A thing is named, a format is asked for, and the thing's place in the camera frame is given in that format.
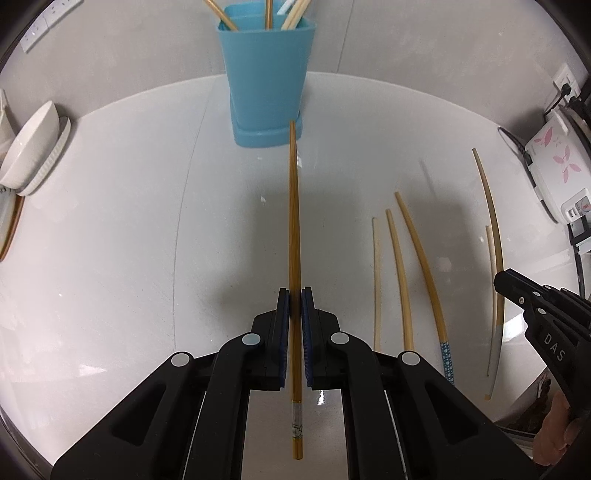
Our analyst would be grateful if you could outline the white ribbed dish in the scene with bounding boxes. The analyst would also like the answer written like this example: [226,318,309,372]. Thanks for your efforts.
[17,116,72,197]

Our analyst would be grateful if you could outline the black white appliance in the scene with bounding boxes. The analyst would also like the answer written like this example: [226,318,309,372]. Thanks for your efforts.
[567,216,591,298]

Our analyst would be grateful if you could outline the bamboo chopstick white print band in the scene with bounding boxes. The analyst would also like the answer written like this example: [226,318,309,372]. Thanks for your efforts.
[288,0,314,29]
[287,121,305,461]

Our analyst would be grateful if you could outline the white wall socket plate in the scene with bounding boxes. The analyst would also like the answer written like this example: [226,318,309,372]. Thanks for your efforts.
[21,18,49,51]
[553,64,581,100]
[44,0,84,28]

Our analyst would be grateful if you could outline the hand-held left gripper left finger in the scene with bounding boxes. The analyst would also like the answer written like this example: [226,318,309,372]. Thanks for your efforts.
[50,287,293,480]

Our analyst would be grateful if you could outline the pale plain chopstick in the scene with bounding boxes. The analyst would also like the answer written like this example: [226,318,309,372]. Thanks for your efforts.
[485,225,499,296]
[372,218,383,350]

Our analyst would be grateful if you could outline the pale chopstick red print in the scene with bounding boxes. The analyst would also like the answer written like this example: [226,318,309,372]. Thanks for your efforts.
[279,0,305,31]

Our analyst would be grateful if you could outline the black power cord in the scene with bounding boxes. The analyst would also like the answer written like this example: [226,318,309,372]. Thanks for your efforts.
[498,126,532,162]

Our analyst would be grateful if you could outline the blue dotted bamboo chopstick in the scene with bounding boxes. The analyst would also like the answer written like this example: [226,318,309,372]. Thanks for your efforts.
[385,209,415,352]
[394,191,455,385]

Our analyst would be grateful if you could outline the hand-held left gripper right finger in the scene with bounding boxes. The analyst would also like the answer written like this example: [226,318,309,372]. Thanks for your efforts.
[301,286,522,480]

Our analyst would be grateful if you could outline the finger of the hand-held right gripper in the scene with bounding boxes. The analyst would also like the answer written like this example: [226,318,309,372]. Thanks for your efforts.
[493,268,552,319]

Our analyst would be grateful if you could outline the person's right hand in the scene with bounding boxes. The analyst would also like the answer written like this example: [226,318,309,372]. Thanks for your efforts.
[531,392,585,468]

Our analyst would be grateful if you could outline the grey-ended bamboo chopstick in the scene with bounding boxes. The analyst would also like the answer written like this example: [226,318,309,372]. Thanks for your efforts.
[471,148,505,401]

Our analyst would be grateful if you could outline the blue plastic utensil holder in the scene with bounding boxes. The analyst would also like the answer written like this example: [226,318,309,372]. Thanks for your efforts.
[217,4,318,148]

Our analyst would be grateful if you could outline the white flowered rice cooker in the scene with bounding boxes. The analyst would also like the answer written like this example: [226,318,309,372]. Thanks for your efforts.
[524,104,591,223]

